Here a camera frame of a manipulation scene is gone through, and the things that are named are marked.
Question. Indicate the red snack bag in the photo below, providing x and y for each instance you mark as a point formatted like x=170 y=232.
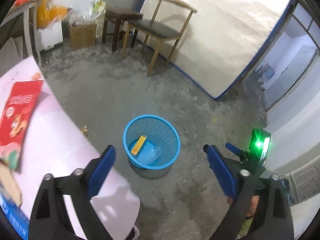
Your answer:
x=15 y=119

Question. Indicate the blue tissue box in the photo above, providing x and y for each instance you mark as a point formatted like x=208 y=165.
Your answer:
x=13 y=221

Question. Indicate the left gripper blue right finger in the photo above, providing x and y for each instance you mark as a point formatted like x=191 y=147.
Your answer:
x=217 y=163

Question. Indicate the cardboard box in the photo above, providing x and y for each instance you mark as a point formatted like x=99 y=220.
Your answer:
x=82 y=36

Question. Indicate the white yellow carton box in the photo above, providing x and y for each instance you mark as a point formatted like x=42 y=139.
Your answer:
x=138 y=145

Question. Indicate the wooden chair dark seat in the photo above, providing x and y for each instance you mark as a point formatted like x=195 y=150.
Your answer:
x=157 y=30

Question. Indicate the dark wooden stool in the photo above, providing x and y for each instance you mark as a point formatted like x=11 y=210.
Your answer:
x=118 y=17

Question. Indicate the white foam box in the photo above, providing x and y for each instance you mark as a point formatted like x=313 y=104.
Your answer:
x=49 y=37

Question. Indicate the blue trash basket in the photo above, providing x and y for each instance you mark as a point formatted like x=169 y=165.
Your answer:
x=159 y=132

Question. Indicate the white mattress blue trim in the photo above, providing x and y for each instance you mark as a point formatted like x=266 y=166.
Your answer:
x=220 y=37

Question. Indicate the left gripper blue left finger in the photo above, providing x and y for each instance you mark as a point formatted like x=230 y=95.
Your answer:
x=98 y=169

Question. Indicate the yellow plastic bag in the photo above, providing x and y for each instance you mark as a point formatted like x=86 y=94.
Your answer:
x=49 y=14

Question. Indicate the white plastic tablecloth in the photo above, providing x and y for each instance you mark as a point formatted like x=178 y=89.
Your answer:
x=54 y=144

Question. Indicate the clear plastic container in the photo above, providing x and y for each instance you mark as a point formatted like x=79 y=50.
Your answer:
x=151 y=155

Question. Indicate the orange gloved hand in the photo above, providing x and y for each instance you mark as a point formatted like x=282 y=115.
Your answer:
x=242 y=207

